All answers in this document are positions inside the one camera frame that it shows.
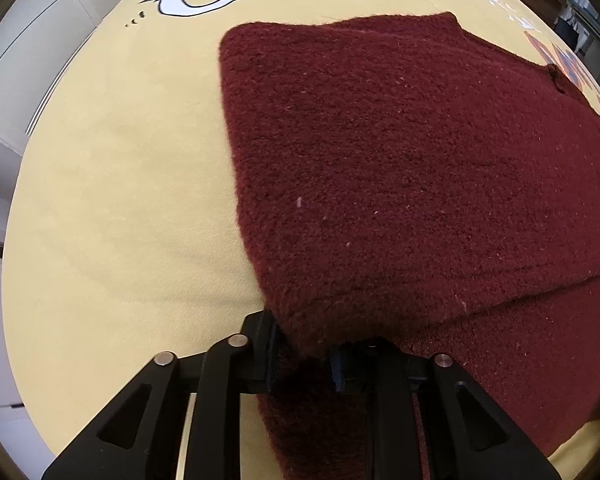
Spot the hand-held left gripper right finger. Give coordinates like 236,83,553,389
327,336,563,480

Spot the white wardrobe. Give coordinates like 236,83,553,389
0,0,163,411

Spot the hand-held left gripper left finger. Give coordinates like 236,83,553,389
40,310,286,480

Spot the dark red knit sweater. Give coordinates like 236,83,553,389
218,11,600,480

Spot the yellow printed bed blanket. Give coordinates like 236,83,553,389
0,0,600,480

